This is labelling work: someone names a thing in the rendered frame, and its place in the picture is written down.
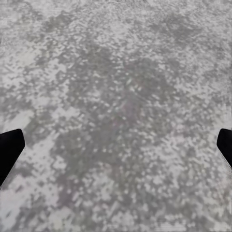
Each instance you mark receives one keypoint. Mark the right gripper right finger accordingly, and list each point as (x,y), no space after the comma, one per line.
(224,143)

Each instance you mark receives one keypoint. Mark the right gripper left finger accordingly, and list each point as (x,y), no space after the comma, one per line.
(12,144)

